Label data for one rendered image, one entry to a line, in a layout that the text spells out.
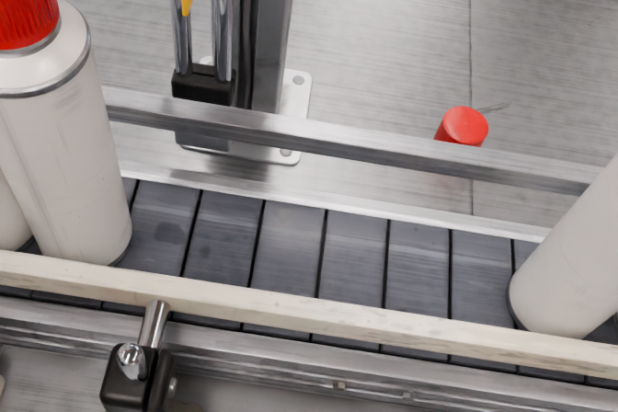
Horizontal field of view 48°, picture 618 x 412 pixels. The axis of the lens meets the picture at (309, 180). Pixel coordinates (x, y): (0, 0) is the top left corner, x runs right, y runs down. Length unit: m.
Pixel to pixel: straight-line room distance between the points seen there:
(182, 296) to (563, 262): 0.19
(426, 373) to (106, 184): 0.20
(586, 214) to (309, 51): 0.30
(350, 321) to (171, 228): 0.12
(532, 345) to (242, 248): 0.17
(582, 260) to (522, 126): 0.23
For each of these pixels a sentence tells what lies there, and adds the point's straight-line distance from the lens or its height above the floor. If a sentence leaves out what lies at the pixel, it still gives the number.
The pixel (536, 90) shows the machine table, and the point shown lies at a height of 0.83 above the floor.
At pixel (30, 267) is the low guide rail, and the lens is 0.38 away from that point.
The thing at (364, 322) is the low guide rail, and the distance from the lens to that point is 0.36.
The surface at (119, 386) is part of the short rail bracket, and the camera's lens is 0.34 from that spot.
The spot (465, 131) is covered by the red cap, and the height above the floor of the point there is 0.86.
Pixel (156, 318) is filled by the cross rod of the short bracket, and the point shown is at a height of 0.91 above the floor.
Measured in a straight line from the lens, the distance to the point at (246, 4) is 0.42.
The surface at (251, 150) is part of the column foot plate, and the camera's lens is 0.50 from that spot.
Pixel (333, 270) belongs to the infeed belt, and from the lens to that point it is 0.41.
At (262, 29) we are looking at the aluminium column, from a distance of 0.43.
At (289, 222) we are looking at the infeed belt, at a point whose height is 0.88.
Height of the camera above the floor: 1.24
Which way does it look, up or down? 57 degrees down
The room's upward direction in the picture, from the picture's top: 11 degrees clockwise
